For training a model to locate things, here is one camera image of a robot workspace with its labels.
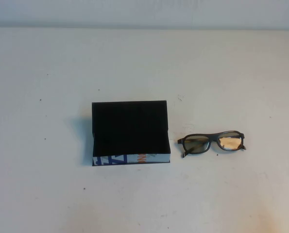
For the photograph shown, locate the black glasses case box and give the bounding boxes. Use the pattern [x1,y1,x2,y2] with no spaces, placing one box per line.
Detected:
[91,100,171,167]

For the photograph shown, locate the dark tortoiseshell frame glasses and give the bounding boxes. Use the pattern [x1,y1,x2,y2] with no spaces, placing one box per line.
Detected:
[177,130,247,158]

